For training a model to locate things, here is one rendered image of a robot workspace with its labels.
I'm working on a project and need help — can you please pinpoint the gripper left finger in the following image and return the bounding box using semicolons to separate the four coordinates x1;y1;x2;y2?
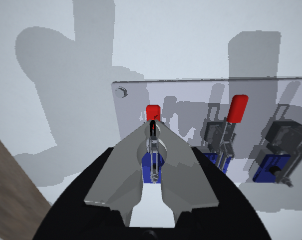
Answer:
32;119;153;240

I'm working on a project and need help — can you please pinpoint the grey toggle clamp with red handle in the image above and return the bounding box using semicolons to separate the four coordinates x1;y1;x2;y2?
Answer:
146;105;161;184
204;95;248;171
265;121;302;188

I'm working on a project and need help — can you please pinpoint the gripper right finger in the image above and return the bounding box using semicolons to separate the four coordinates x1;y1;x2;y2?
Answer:
153;119;272;240

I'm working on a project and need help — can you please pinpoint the grey fixture plate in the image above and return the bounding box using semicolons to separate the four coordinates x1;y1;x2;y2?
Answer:
111;78;302;183

